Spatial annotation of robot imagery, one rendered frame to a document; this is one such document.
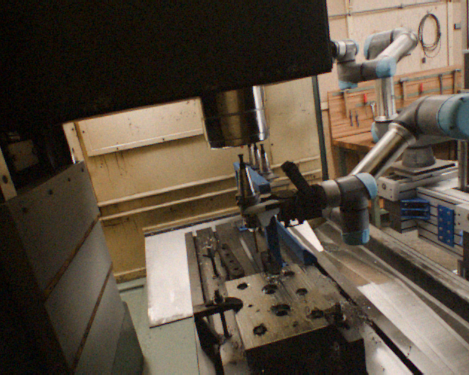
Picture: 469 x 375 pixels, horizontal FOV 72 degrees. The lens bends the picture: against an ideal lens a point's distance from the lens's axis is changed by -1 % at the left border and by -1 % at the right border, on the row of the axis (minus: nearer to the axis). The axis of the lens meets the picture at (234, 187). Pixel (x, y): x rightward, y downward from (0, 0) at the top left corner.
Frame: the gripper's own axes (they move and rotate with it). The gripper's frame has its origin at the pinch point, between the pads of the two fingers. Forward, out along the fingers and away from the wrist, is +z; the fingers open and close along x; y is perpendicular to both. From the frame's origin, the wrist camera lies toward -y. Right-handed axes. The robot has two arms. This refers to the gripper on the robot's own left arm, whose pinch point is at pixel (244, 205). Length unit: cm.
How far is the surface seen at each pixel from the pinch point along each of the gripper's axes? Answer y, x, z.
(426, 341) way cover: 51, -8, -45
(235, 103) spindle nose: -25.5, -8.2, -0.4
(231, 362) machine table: 34.3, -12.6, 11.9
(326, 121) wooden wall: 15, 263, -147
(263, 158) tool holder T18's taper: -3.8, 37.5, -15.8
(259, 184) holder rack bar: 1.4, 21.3, -9.3
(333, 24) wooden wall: -81, 264, -166
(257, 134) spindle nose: -18.1, -7.3, -4.4
